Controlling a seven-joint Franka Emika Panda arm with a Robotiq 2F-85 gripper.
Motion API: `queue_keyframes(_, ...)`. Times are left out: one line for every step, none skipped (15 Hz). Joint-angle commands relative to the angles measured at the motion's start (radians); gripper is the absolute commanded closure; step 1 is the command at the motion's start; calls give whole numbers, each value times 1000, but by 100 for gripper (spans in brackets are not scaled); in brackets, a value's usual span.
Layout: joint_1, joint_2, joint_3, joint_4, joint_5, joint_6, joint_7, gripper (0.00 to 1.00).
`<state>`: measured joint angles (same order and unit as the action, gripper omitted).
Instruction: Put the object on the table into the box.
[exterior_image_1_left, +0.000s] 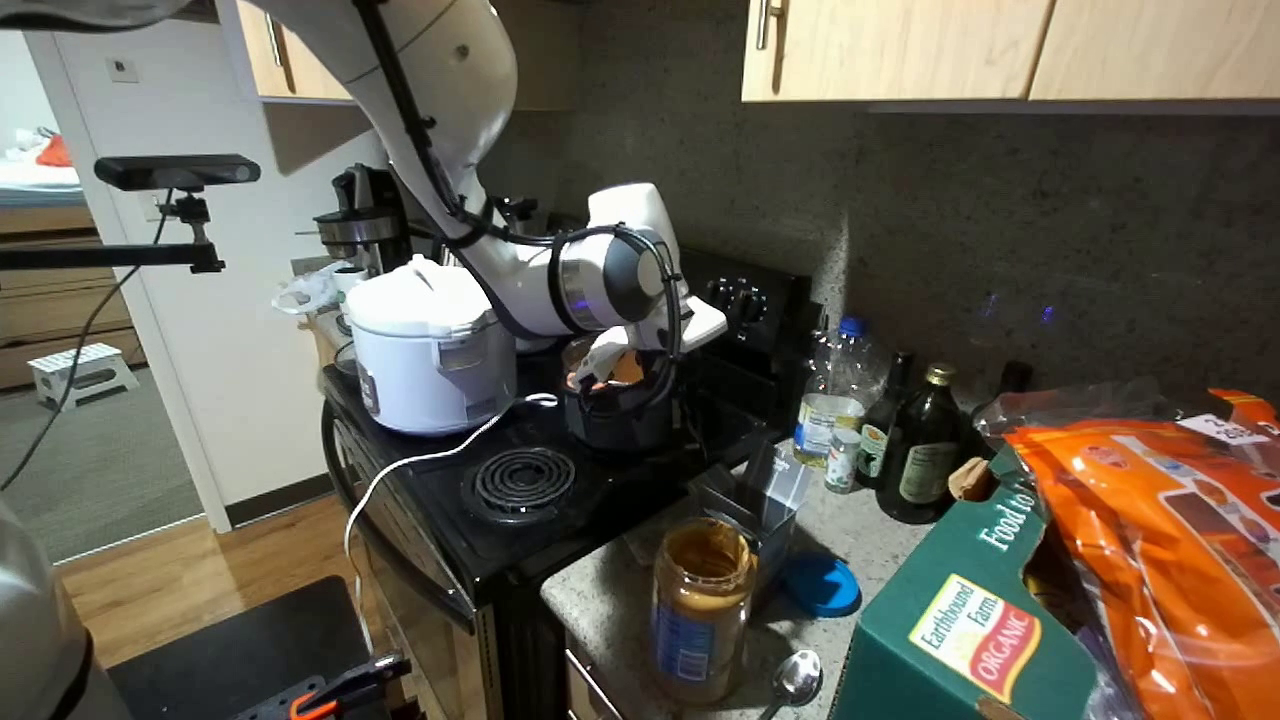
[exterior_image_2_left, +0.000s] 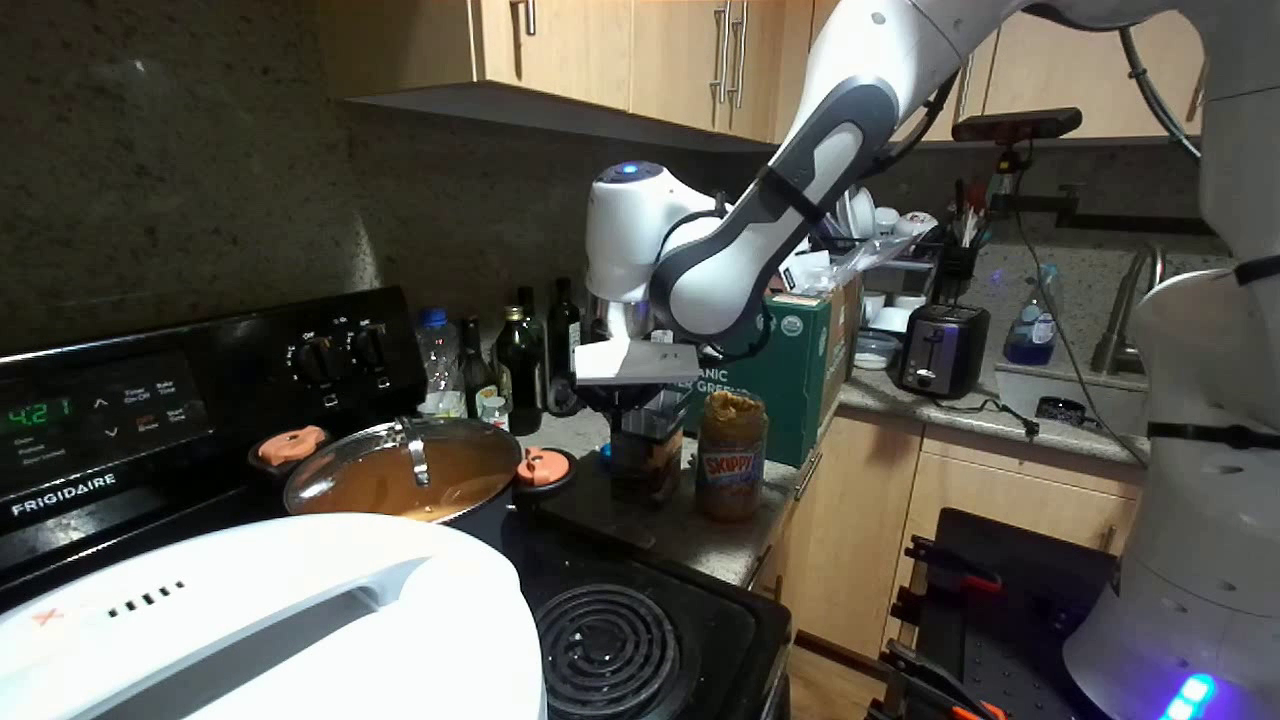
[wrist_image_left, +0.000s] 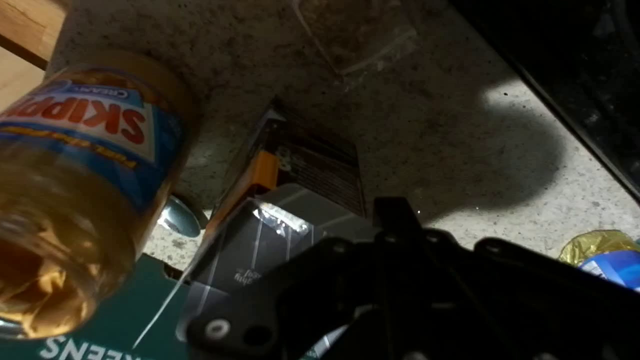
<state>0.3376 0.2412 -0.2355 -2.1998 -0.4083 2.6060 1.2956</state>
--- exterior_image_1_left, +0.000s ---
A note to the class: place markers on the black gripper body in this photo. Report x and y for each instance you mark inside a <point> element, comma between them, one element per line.
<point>691,386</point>

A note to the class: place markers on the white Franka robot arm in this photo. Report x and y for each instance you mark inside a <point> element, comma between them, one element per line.
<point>454,81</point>

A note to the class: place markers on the green cardboard box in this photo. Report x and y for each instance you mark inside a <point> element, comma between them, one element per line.
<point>933,626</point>

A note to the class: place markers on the clear water bottle blue cap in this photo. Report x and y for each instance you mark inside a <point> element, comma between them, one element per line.
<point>834,383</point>

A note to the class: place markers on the black electric stove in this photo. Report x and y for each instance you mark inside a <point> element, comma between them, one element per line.
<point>587,513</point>

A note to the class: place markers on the slim dark glass bottle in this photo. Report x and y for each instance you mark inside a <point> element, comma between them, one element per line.
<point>876,426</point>

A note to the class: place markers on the open peanut butter jar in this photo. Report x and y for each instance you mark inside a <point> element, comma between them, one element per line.
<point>702,614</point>

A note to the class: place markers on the blue jar lid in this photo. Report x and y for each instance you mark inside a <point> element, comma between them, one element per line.
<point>820,586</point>

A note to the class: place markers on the dark glass bottle with label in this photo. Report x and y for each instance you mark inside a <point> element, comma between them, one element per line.
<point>927,461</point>

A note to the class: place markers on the white rice cooker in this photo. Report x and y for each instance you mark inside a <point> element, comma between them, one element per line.
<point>425,362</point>

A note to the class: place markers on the metal spoon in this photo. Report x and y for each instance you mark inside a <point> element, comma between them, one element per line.
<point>799,677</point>

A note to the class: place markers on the wooden upper cabinet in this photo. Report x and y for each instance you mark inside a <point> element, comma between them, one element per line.
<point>933,44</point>

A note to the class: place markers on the orange black clamp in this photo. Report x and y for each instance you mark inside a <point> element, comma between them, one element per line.
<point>350,687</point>

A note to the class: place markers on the orange carrot bag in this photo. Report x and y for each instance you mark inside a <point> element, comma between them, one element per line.
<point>1175,560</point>

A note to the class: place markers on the white step stool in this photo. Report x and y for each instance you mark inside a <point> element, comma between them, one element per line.
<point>80,371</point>

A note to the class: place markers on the wooden drawer chest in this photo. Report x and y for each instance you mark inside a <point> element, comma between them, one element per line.
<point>53,302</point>

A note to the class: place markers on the silver metal vessel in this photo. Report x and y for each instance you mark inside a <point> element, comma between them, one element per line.
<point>35,626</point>

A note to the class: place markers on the wooden wall cabinet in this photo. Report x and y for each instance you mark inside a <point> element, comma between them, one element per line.
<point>285,55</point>

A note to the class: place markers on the black stereo camera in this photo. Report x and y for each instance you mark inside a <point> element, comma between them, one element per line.
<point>173,170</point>

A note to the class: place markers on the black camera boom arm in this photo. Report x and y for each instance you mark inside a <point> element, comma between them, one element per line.
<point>95,253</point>

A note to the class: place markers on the white wall switch plate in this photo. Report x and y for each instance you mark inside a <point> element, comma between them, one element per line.
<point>125,69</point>

